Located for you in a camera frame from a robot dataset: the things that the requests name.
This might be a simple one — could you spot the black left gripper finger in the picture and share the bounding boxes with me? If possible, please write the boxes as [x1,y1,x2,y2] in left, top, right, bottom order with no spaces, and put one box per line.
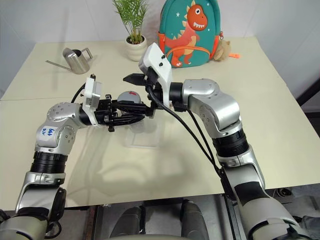
[111,112,148,126]

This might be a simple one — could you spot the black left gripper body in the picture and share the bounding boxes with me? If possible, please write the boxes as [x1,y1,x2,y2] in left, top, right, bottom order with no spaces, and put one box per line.
[95,93,120,133]

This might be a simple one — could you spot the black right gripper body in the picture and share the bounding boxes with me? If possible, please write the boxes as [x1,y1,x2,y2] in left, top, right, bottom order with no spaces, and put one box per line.
[143,66,166,111]

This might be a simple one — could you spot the clear plastic jar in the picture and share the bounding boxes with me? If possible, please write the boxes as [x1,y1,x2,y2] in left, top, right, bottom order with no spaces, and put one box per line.
[117,101,152,134]

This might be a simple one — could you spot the clear plastic box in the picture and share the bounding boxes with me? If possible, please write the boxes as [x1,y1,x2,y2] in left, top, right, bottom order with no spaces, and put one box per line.
[125,119,162,150]

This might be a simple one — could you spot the white ribbed plant pot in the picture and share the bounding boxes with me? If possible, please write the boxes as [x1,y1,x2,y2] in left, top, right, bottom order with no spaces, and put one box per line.
[124,34,148,63]

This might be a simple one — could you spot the white handwritten sticker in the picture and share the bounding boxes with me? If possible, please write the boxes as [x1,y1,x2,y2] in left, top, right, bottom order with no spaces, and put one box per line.
[39,125,60,144]

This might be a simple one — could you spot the steel watering can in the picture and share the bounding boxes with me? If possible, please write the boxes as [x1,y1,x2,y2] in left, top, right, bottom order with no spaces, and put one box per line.
[45,47,94,76]

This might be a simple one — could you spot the green leafy plant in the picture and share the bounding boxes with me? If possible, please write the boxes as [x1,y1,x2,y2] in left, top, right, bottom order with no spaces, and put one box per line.
[111,0,149,45]

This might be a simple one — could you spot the teal dinosaur backpack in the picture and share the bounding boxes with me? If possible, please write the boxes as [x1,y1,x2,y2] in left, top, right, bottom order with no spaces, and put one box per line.
[157,0,225,69]

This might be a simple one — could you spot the beige plush toy pendant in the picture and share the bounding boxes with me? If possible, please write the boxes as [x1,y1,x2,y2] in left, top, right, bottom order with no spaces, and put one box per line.
[213,39,232,62]

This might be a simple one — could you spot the dark rounded shape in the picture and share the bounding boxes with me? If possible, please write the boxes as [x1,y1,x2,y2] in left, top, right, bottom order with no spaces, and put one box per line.
[119,205,148,237]
[179,199,210,237]

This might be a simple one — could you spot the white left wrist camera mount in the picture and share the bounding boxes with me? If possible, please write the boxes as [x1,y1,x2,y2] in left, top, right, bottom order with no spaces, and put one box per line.
[81,73,104,126]

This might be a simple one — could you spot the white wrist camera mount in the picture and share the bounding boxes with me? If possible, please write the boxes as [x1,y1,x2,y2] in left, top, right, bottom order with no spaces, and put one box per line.
[138,42,173,107]
[81,73,104,126]

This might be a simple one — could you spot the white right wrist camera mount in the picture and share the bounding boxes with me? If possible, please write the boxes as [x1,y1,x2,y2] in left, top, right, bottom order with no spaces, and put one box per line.
[138,42,173,107]

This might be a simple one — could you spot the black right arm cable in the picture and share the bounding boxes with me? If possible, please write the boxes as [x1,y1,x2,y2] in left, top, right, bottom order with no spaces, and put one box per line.
[186,108,221,171]
[146,85,223,176]

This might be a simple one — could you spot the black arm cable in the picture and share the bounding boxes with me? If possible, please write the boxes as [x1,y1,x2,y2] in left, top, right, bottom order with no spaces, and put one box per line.
[146,85,223,176]
[186,108,221,171]
[70,83,87,104]

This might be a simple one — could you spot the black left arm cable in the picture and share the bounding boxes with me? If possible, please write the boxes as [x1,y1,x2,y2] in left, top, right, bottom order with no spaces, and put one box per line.
[70,83,87,104]

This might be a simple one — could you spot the black metal frame bar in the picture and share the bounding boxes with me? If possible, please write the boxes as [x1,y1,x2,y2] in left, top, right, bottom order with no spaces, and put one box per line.
[295,74,320,106]

